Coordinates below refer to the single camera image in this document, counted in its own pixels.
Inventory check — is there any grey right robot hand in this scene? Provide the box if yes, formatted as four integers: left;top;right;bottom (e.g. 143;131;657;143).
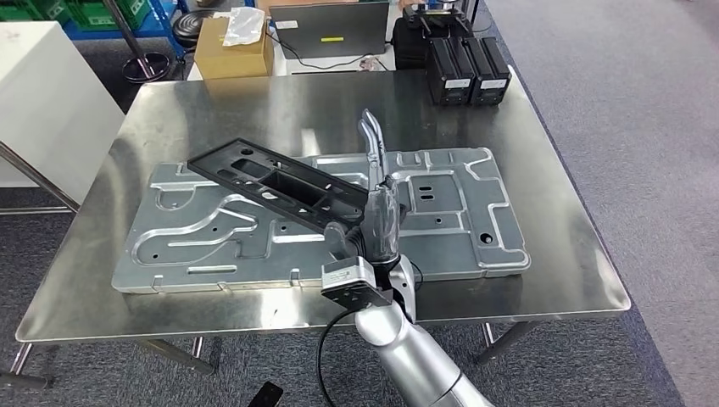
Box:
324;109;408;265

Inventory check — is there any black plastic car part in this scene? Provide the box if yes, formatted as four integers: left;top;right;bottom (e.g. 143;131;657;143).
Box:
187;137;373;235

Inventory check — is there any stainless steel workbench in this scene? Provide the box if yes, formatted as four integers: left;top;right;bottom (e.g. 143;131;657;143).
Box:
0;66;633;392

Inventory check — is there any black bag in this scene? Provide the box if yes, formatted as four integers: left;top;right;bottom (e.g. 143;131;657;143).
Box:
391;15;474;71

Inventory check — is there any black battery box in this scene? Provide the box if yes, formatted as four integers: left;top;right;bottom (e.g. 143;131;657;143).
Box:
465;36;513;107
425;36;477;107

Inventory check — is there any grey laptop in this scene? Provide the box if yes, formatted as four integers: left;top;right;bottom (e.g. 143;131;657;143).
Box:
268;1;391;61

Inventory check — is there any clear plastic bag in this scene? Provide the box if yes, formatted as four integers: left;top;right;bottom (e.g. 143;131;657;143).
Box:
213;6;266;48

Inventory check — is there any brown cardboard box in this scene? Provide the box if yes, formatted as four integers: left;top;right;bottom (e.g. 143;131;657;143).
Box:
193;16;276;81

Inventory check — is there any large stamped metal plate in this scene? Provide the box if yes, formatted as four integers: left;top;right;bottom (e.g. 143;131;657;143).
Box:
111;147;532;295

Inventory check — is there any black robot foot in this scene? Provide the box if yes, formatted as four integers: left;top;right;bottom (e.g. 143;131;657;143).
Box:
247;382;285;407

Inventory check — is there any black round ribbed base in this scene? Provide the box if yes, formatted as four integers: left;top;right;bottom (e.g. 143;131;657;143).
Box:
170;9;218;50

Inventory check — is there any blue metal storage rack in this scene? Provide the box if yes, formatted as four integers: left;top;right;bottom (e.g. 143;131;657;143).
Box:
60;0;191;59

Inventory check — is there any stanchion with black base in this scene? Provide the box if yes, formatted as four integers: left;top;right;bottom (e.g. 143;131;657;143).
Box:
101;0;172;85

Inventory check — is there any green plastic crate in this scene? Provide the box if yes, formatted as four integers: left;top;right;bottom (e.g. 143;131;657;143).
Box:
0;0;71;25
66;0;120;31
118;0;152;29

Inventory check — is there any stainless steel side table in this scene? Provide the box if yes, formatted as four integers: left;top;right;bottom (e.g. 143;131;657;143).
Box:
0;141;81;216

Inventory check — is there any white cabinet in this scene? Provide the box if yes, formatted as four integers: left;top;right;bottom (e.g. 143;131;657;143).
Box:
0;21;125;204

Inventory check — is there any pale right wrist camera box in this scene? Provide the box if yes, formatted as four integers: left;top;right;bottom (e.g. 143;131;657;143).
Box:
320;256;394;310

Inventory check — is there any black laptop cable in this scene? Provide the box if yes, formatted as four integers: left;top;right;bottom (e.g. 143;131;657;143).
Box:
265;29;390;73

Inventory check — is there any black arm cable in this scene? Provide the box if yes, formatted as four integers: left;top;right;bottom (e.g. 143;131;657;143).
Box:
315;307;362;407

